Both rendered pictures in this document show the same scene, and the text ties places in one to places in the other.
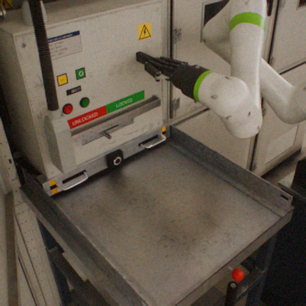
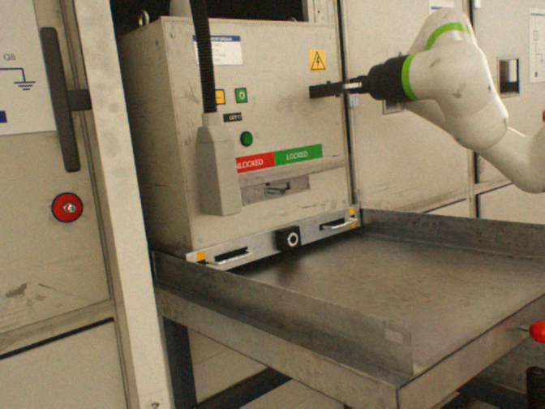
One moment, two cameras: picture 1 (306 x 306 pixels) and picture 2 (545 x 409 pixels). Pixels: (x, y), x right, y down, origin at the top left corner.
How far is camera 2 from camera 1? 55 cm
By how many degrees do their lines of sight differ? 27
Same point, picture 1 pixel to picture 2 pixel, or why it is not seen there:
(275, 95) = (506, 148)
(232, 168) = (470, 230)
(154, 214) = (365, 283)
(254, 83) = not seen: hidden behind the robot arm
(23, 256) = not seen: outside the picture
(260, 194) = (529, 253)
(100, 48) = (264, 67)
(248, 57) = not seen: hidden behind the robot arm
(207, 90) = (422, 63)
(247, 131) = (490, 124)
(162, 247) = (392, 307)
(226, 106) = (457, 68)
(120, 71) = (290, 107)
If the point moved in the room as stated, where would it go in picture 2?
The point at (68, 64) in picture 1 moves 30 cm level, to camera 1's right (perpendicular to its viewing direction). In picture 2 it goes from (226, 77) to (366, 62)
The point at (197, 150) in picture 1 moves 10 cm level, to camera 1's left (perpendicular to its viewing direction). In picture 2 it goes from (408, 228) to (367, 232)
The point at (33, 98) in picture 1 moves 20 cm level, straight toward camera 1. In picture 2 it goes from (181, 113) to (203, 109)
